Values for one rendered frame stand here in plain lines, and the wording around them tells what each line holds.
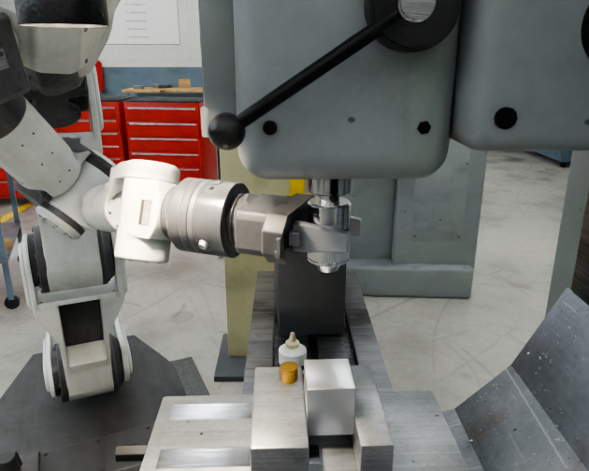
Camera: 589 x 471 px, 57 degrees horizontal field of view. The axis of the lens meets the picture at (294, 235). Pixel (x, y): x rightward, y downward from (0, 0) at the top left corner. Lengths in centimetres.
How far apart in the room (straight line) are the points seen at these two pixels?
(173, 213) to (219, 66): 17
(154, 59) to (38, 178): 899
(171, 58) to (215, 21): 921
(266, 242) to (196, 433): 25
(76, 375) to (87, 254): 34
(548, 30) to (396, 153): 15
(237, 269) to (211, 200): 188
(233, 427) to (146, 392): 87
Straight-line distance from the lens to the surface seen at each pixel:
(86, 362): 136
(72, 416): 151
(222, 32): 54
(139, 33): 986
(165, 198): 64
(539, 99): 48
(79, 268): 117
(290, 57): 46
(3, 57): 76
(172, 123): 517
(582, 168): 86
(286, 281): 94
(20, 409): 158
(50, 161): 85
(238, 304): 254
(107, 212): 75
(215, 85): 54
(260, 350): 95
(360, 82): 46
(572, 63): 49
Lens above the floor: 142
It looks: 19 degrees down
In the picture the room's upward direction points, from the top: straight up
